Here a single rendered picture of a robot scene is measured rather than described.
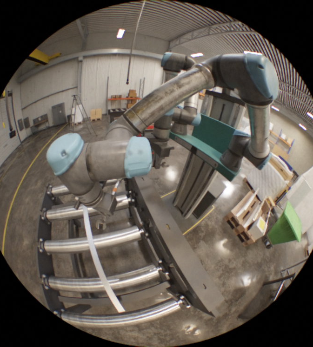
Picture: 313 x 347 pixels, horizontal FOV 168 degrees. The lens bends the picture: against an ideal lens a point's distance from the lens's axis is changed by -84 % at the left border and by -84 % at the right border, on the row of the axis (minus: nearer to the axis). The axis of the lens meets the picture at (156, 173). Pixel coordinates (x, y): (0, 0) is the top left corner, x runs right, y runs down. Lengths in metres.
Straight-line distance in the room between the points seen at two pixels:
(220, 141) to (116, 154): 0.75
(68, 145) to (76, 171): 0.04
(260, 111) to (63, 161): 0.46
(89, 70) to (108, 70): 1.59
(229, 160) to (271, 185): 2.89
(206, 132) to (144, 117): 0.67
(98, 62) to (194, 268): 11.05
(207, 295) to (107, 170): 0.56
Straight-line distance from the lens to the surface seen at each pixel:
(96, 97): 10.26
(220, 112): 0.92
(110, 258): 1.68
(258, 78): 0.29
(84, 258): 1.82
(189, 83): 0.31
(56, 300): 1.14
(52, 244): 0.97
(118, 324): 0.85
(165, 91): 0.29
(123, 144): 0.18
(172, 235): 0.49
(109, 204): 0.29
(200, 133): 0.91
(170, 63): 0.73
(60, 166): 0.18
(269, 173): 3.48
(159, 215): 0.51
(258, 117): 0.39
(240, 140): 0.63
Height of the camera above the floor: 1.62
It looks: 40 degrees down
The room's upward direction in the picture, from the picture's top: 9 degrees clockwise
